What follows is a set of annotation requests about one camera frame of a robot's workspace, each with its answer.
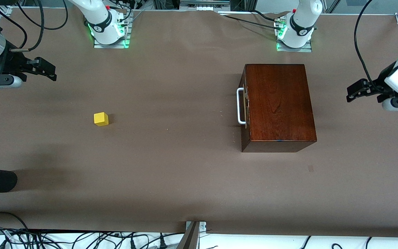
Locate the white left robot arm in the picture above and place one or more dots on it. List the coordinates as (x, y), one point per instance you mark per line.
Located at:
(302, 20)

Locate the silver metal crossbar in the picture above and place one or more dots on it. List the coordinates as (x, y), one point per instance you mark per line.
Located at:
(202, 2)

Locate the grey metal post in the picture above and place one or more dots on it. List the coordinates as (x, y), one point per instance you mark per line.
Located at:
(188, 240)

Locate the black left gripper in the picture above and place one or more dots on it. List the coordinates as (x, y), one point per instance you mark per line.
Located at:
(379, 80)

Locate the aluminium table edge rail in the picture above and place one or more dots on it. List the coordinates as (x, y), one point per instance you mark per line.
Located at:
(3, 14)

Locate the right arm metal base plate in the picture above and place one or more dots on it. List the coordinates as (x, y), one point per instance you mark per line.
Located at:
(111, 46)

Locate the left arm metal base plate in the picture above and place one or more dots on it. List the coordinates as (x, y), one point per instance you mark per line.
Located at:
(306, 50)

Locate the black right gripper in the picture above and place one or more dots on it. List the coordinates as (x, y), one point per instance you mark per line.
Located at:
(11, 62)

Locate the silver metal bracket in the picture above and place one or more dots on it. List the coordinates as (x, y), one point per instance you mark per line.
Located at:
(203, 226)

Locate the brown paper table cover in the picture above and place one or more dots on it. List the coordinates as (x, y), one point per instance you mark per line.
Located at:
(150, 155)

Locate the dark brown wooden cabinet box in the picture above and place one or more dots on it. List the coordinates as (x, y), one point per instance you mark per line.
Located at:
(278, 103)

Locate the yellow cube block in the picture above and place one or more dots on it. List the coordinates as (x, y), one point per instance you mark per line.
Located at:
(101, 118)

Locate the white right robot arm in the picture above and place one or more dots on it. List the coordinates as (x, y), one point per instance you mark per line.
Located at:
(98, 17)

